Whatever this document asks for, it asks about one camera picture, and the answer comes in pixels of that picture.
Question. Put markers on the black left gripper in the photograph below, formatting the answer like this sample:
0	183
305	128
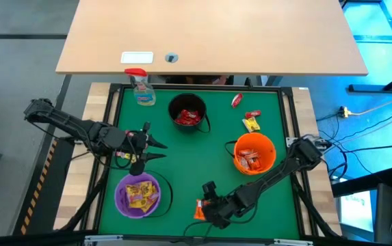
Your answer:
137	145

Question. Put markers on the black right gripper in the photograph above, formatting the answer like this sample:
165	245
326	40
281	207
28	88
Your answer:
221	208

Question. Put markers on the orange Reese's candy pack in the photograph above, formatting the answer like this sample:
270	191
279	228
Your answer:
198	209
254	163
245	153

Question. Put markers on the red KitKat candy pack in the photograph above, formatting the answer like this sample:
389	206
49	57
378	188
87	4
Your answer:
127	132
237	100
252	113
196	120
191	114
182	118

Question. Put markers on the pink yellow Sour Patch pack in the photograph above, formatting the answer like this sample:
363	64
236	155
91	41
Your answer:
153	197

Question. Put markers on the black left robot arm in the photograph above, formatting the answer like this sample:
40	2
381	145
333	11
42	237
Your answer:
79	128

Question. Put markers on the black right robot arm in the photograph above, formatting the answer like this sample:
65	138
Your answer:
277	171

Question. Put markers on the green table mat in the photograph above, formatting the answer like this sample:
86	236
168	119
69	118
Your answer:
199	164

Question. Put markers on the black pumpkin face bucket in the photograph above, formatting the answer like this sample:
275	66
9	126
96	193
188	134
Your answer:
182	102

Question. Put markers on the Windex spray bottle red trigger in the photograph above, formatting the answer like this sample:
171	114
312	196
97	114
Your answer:
144	94

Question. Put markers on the purple plastic bucket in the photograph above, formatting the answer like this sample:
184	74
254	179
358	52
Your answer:
122	201

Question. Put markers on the orange pumpkin face bucket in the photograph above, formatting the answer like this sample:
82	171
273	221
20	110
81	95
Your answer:
260	143

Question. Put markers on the grey round desk grommet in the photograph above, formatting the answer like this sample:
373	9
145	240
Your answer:
171	57

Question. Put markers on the white rectangular desk plate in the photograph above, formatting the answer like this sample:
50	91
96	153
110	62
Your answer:
137	57

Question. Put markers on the black yellow hazard strip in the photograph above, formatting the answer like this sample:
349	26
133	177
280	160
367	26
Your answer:
38	186

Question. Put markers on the light wooden desk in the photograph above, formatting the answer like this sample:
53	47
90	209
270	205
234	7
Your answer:
216	34

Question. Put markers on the white floor box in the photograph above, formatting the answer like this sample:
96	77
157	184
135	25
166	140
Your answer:
356	210

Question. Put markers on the yellow power plug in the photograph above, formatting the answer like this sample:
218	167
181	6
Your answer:
344	111

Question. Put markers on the black desk foot bar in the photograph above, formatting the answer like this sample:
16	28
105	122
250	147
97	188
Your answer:
380	87

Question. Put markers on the black aluminium rig frame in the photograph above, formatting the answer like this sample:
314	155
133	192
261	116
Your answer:
199	240

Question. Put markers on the silver metal bracket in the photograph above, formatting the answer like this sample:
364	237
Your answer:
293	242
103	238

